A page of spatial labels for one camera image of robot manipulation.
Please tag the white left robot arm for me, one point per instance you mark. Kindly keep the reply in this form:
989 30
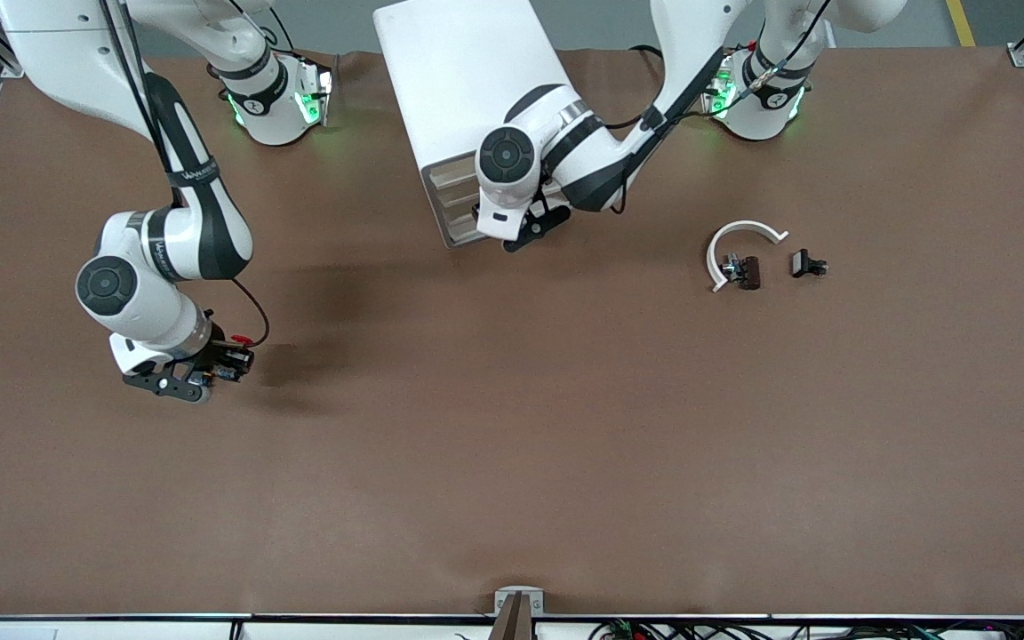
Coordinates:
583 151

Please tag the white curved pipe clamp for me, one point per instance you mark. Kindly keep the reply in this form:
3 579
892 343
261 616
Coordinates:
713 262

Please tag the small metal valve fitting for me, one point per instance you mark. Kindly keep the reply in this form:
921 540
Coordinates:
731 267

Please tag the brown table cover mat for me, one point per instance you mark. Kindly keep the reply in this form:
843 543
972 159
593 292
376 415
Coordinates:
512 444

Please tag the white table edge rail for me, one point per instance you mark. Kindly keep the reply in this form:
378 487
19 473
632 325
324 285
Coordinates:
121 631

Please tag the black square push switch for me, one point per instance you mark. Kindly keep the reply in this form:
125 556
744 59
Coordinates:
801 263

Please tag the grey metal bracket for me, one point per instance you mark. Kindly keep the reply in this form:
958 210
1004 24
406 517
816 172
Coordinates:
501 596

